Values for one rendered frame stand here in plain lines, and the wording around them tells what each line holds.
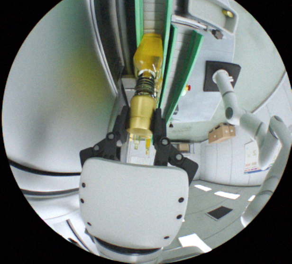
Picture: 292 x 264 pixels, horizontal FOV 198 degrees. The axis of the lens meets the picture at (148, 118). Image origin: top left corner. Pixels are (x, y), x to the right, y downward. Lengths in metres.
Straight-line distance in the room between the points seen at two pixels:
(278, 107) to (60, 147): 3.80
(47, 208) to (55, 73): 0.21
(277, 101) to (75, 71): 3.81
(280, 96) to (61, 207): 3.89
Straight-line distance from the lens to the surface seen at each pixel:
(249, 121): 0.43
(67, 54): 0.18
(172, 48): 0.29
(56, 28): 0.18
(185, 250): 0.19
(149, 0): 0.35
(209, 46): 0.56
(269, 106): 3.75
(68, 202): 0.23
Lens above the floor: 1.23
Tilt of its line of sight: 24 degrees down
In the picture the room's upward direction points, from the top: 175 degrees counter-clockwise
